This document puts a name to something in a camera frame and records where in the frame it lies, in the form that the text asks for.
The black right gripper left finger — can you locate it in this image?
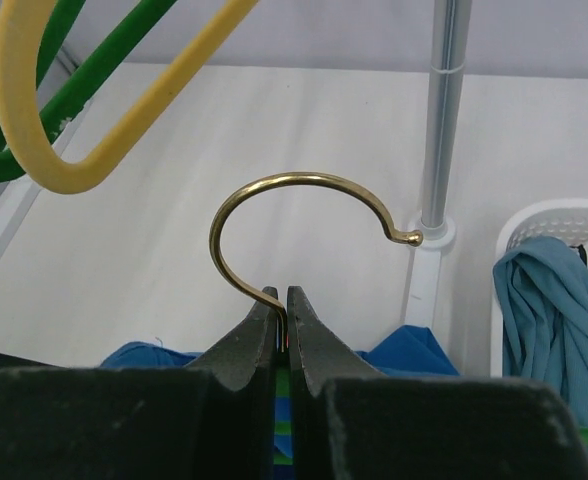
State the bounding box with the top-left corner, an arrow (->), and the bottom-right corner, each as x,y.
0,304 -> 278,479

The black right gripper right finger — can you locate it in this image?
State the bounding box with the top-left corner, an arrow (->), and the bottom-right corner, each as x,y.
287,286 -> 588,479

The blue tank top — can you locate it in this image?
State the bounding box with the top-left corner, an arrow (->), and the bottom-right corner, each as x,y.
100,326 -> 459,479

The green hanger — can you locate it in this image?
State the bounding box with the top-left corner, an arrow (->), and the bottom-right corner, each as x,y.
0,0 -> 175,183
209,172 -> 425,354

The yellow hanger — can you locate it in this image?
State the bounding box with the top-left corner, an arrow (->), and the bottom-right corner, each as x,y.
0,1 -> 255,194

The light blue garment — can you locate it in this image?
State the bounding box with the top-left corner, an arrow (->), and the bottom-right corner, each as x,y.
493,236 -> 588,428

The metal clothes rack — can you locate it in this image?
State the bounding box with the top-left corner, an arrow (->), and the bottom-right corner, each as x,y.
0,1 -> 472,325

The white laundry basket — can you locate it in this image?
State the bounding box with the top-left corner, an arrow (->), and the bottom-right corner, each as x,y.
488,198 -> 588,379

